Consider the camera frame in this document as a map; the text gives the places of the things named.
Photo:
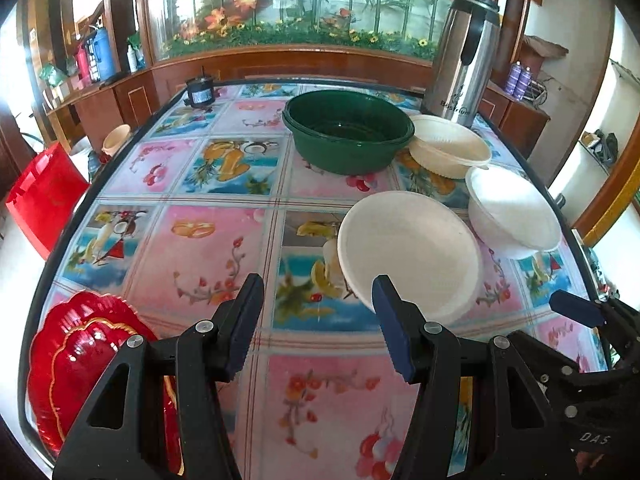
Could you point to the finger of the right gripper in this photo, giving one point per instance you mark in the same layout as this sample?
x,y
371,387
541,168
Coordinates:
x,y
546,364
576,308

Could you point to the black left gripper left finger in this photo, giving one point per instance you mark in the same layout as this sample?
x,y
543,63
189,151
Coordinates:
x,y
119,433

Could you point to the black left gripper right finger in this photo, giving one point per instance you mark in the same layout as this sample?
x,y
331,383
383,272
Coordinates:
x,y
513,432

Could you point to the red scalloped plate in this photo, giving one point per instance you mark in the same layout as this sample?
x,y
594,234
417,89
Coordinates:
x,y
79,338

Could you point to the white plastic bowl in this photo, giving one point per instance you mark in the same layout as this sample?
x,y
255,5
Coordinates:
x,y
509,214

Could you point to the white round plate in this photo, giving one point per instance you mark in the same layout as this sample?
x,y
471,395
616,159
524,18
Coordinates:
x,y
430,255

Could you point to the cream plastic bowl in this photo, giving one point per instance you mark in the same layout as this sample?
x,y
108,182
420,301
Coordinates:
x,y
446,148

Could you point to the green plastic basin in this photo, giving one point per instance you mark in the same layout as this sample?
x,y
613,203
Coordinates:
x,y
346,132

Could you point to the purple spray cans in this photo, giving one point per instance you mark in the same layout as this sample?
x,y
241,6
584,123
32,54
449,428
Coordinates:
x,y
518,81

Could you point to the red paper bag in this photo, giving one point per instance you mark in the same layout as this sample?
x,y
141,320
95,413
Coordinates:
x,y
44,196

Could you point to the stainless steel thermos jug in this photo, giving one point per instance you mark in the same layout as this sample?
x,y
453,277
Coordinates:
x,y
463,62

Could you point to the colourful fruit print tablecloth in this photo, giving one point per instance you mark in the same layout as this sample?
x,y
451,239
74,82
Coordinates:
x,y
206,197

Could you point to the beige bowl on stool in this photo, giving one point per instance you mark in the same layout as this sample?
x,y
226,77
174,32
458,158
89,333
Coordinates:
x,y
114,141

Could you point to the small black jar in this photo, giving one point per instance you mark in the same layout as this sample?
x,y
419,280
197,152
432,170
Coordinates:
x,y
200,91

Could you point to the pink bottle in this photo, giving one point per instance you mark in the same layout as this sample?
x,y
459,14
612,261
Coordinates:
x,y
83,66

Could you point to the wooden cabinet with mural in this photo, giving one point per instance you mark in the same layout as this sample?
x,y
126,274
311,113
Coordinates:
x,y
157,45

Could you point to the blue water bottle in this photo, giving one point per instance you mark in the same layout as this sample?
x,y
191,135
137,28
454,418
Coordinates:
x,y
103,55

